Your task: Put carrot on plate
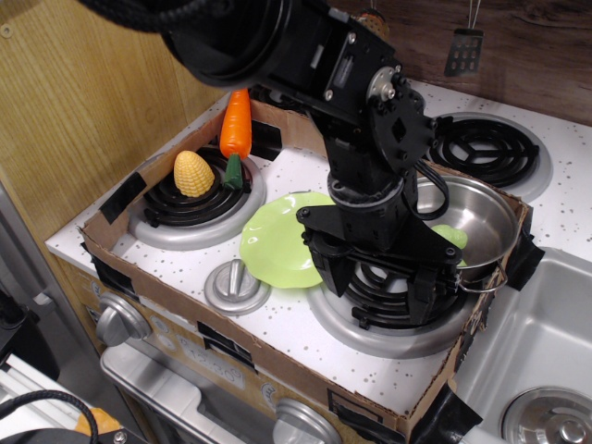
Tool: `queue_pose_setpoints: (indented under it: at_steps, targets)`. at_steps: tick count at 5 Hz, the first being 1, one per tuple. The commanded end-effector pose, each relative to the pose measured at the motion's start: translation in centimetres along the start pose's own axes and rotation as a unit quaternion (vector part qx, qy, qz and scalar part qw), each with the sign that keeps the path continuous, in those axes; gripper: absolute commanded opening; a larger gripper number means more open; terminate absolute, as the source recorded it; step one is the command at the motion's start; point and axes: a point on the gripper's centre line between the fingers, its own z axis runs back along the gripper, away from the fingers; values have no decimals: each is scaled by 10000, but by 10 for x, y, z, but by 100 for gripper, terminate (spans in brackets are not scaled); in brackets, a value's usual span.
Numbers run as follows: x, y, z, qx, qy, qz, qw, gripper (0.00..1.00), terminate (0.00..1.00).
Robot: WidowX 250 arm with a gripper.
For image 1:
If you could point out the brown cardboard fence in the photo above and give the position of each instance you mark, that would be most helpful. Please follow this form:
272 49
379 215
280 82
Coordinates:
279 350

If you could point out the silver sink drain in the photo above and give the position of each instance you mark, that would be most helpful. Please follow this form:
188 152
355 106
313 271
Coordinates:
547 415

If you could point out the silver oven knob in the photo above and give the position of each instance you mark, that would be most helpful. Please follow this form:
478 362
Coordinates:
119 321
298 423

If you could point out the silver oven door handle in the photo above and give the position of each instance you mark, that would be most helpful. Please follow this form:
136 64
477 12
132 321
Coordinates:
185 406

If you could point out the orange object bottom left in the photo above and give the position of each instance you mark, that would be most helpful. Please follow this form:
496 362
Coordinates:
104 421

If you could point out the silver right oven knob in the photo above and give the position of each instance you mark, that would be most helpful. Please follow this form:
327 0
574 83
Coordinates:
298 423

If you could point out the silver left oven knob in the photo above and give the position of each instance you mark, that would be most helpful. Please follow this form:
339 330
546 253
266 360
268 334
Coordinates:
119 321

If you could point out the back right black burner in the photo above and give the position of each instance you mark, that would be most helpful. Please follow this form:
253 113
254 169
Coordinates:
496 150

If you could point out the stainless steel pot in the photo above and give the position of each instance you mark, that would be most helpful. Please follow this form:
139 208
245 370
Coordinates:
488 220

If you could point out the hanging silver skimmer spoon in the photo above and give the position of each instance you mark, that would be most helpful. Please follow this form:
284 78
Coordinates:
373 20

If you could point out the yellow toy corn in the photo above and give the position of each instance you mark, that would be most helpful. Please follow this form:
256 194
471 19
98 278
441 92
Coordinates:
192 175

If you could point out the hanging grey slotted spatula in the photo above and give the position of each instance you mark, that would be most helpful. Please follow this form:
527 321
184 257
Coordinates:
466 45

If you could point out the silver front stovetop knob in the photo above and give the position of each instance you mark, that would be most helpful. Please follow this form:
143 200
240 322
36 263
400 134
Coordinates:
232 290

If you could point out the light green plastic plate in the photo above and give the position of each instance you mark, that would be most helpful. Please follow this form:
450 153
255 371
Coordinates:
271 243

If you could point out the black burner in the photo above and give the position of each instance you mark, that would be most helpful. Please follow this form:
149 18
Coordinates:
372 316
496 150
166 219
271 97

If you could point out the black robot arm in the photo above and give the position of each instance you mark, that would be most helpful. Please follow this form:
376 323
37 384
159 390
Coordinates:
375 130

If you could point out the stainless steel sink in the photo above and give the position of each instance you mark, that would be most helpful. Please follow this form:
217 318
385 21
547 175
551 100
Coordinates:
539 336

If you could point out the orange toy carrot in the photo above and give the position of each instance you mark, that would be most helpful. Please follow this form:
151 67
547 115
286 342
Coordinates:
236 137

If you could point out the front left black burner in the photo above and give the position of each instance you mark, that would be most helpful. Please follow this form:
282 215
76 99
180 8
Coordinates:
166 219

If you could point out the front right black burner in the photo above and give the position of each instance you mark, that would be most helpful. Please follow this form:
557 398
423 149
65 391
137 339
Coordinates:
372 316

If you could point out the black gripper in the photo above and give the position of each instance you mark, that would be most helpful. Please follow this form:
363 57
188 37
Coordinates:
375 229

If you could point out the green toy broccoli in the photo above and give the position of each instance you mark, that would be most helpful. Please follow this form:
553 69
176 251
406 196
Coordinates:
456 236

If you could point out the back left black burner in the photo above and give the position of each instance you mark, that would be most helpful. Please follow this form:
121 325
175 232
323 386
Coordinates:
271 97

